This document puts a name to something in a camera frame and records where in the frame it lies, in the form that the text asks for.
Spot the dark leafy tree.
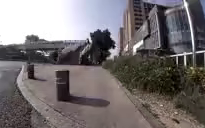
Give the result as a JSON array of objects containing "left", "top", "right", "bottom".
[{"left": 79, "top": 28, "right": 117, "bottom": 65}]

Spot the grey paved footpath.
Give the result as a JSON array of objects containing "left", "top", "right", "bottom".
[{"left": 21, "top": 63, "right": 158, "bottom": 128}]

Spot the dark round bollard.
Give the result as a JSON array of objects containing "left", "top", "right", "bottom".
[
  {"left": 54, "top": 69, "right": 71, "bottom": 102},
  {"left": 26, "top": 63, "right": 36, "bottom": 80}
]

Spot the green hedge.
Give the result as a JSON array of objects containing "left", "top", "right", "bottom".
[{"left": 101, "top": 54, "right": 205, "bottom": 128}]

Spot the grey concrete footbridge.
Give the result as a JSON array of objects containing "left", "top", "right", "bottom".
[{"left": 0, "top": 39, "right": 91, "bottom": 65}]

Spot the tall building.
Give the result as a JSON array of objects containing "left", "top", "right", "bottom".
[{"left": 118, "top": 0, "right": 205, "bottom": 58}]

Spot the bare gravel strip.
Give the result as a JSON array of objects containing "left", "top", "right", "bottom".
[{"left": 113, "top": 76, "right": 204, "bottom": 128}]

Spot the grey concrete kerb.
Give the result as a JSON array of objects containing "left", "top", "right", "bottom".
[{"left": 16, "top": 64, "right": 88, "bottom": 128}]

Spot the white railing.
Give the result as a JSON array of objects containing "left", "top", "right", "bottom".
[{"left": 166, "top": 48, "right": 205, "bottom": 72}]

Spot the pale lamp pole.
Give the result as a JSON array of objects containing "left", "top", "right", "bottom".
[{"left": 182, "top": 0, "right": 197, "bottom": 68}]

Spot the grey asphalt road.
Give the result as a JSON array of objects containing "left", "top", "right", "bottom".
[{"left": 0, "top": 59, "right": 51, "bottom": 128}]

